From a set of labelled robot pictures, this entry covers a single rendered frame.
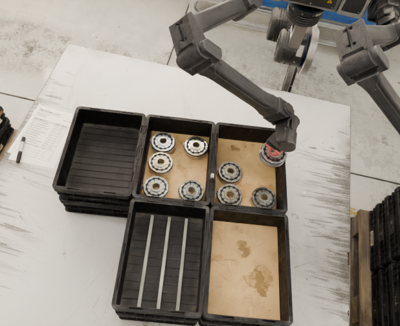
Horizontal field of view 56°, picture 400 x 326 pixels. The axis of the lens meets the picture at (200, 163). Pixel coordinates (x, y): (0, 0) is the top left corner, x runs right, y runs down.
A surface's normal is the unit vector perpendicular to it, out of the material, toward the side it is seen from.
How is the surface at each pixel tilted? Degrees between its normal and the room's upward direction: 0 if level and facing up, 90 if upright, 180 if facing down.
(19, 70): 0
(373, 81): 87
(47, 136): 0
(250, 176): 0
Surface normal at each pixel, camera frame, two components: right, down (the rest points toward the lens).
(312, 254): 0.09, -0.51
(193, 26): 0.69, -0.24
